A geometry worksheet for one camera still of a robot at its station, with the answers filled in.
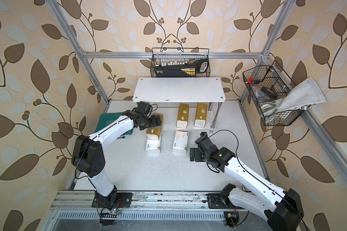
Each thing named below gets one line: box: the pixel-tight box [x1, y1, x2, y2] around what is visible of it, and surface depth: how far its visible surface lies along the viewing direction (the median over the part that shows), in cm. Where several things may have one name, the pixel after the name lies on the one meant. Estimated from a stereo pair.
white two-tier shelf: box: [132, 77, 227, 133], surface depth 83 cm
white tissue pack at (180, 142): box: [172, 130, 190, 154], surface depth 93 cm
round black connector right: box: [225, 212, 240, 228], surface depth 72 cm
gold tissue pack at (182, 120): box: [176, 102, 190, 129], surface depth 96 cm
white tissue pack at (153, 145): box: [145, 133, 161, 154], surface depth 91 cm
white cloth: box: [259, 76, 327, 116], surface depth 61 cm
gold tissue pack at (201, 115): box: [194, 102, 208, 129], surface depth 97 cm
